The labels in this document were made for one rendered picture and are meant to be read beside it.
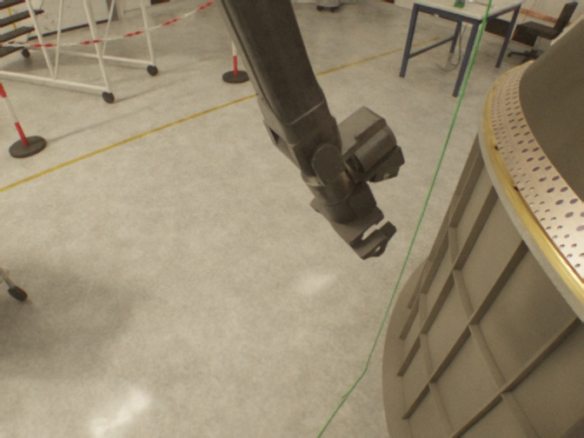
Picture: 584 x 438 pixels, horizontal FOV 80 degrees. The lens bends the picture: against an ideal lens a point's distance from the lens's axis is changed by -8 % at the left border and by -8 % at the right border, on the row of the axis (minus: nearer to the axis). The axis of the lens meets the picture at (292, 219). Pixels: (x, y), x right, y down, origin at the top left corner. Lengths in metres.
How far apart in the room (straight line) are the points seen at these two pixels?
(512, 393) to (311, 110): 0.88
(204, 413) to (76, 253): 1.27
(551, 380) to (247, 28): 0.87
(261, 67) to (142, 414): 1.65
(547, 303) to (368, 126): 0.58
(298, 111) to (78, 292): 2.03
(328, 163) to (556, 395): 0.73
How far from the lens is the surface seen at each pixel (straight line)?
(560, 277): 0.80
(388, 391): 1.82
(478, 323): 1.15
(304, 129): 0.39
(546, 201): 0.90
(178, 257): 2.27
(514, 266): 0.97
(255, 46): 0.34
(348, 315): 1.99
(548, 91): 1.14
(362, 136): 0.48
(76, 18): 7.03
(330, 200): 0.50
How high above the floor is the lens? 1.66
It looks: 43 degrees down
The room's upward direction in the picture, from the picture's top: 2 degrees clockwise
